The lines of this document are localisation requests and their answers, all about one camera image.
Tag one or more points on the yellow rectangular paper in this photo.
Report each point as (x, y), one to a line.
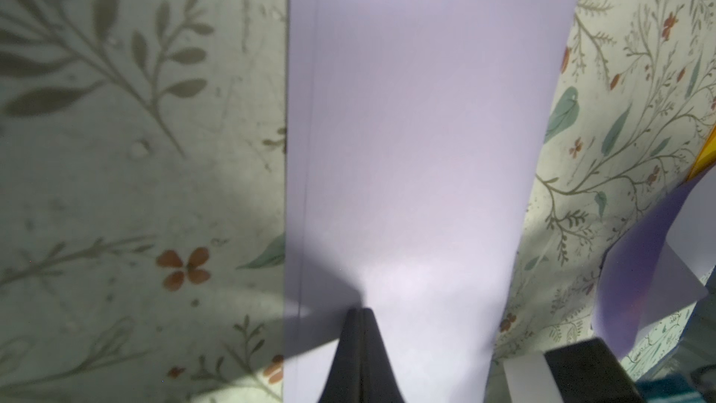
(706, 157)

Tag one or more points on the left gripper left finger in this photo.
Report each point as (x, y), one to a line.
(343, 382)

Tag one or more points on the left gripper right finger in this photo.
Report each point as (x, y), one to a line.
(377, 381)

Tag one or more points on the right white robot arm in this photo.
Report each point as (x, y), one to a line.
(584, 372)

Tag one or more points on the purple paper sheet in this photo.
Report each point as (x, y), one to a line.
(654, 270)
(414, 129)

